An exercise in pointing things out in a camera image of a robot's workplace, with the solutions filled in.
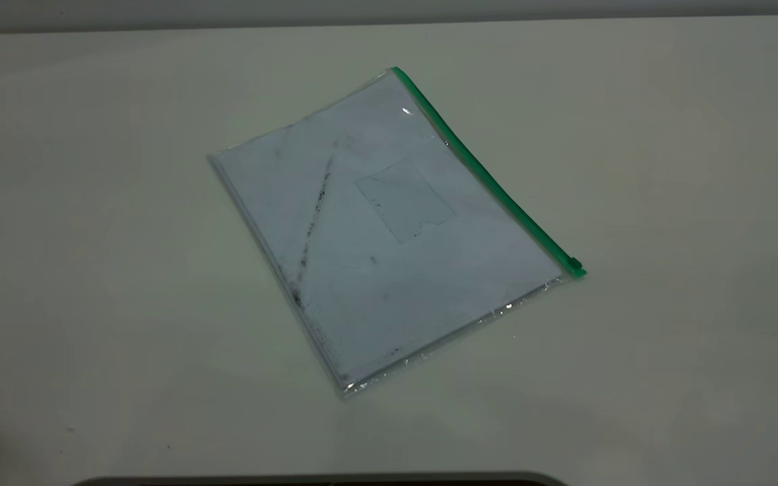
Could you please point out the transparent zipper bag green edge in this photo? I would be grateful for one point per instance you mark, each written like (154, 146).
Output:
(396, 202)

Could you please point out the green zipper slider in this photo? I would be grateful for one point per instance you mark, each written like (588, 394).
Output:
(576, 265)

